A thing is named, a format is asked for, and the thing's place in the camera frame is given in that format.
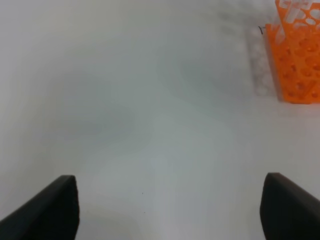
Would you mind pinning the clear tube in rack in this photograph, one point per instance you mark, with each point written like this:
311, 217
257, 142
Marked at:
292, 13

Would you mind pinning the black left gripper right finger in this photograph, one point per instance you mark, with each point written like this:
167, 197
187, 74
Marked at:
287, 211

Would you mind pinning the orange test tube rack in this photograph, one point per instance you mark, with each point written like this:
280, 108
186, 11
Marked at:
293, 51

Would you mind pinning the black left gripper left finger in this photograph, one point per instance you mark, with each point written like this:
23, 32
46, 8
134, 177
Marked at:
52, 214

